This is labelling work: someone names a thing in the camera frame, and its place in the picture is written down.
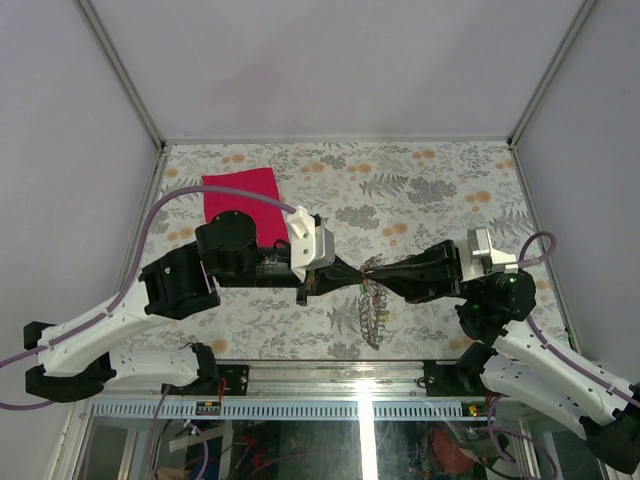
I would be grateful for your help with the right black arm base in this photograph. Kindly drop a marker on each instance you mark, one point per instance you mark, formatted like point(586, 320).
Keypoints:
point(456, 378)

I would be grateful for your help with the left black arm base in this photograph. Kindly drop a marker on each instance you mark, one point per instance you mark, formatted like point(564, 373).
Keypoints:
point(231, 380)

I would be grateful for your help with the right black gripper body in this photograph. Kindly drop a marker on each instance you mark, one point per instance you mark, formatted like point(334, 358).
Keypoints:
point(468, 286)

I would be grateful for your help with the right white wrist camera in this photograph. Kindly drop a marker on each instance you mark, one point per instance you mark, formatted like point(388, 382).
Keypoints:
point(479, 258)

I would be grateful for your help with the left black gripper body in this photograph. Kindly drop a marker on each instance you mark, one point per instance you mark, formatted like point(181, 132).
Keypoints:
point(269, 272)

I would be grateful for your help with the red cloth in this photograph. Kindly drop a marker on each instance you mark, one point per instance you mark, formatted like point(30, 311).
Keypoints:
point(270, 223)

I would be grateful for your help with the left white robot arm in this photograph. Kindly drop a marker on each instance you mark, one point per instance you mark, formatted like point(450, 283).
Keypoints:
point(87, 356)

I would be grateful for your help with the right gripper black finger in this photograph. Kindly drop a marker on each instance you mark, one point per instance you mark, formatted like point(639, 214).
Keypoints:
point(415, 291)
point(437, 263)

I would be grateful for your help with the aluminium front rail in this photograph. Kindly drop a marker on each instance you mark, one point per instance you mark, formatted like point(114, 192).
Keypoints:
point(310, 390)

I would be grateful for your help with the floral table mat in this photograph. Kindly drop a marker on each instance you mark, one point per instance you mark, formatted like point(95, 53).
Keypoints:
point(383, 202)

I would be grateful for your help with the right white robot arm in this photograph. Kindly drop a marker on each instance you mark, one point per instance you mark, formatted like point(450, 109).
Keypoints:
point(510, 355)

